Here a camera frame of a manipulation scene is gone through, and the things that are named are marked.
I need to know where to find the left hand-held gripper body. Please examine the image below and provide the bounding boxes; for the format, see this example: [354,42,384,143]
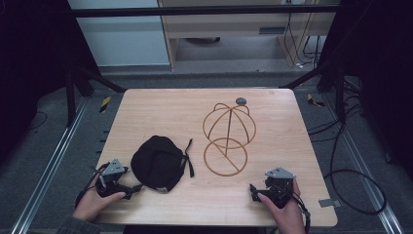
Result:
[96,158,131,198]

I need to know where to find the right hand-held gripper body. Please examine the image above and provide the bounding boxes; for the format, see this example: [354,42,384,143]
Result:
[264,167,297,210]

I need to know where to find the black cap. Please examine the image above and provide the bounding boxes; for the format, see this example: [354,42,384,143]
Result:
[130,135,196,194]

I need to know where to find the gold wire hat stand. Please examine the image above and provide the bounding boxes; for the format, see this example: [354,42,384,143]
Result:
[202,97,257,178]

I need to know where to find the person's right hand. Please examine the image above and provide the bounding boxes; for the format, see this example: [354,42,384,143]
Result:
[257,178,307,234]

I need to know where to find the person's left hand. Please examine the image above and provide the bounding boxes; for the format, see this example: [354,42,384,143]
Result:
[72,176,127,224]

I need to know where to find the grey tape piece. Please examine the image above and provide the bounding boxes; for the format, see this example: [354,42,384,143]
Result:
[318,198,343,209]

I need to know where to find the yellow black tape strip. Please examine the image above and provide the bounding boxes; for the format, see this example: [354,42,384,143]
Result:
[98,96,112,114]
[306,93,326,108]

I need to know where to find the black metal stand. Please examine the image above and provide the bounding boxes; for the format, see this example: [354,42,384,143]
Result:
[63,63,127,129]
[280,61,347,125]

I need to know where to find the white cabinet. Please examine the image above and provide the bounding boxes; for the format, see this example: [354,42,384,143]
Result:
[67,0,171,67]

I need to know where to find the dark curtain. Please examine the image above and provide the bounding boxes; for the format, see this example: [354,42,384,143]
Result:
[0,0,101,164]
[316,0,413,181]

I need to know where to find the light wooden desk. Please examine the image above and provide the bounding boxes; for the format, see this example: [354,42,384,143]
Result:
[157,0,341,70]

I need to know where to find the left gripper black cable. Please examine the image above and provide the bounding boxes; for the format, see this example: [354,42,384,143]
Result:
[74,161,111,210]

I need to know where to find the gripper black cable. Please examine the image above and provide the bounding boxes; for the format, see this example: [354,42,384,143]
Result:
[74,161,111,210]
[272,183,312,234]

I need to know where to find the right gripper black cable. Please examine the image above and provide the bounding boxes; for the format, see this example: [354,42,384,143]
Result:
[272,183,312,234]

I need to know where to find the long black floor cable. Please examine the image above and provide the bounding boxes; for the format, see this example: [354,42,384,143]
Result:
[322,122,388,216]

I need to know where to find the metal floor rail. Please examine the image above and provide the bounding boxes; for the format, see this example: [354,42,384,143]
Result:
[322,93,405,234]
[11,97,90,234]

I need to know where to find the bundle of hanging cables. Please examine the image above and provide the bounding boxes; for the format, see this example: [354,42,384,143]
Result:
[282,0,324,70]

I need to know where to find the black horizontal frame bar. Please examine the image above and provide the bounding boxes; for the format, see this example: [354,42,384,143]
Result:
[69,4,341,19]

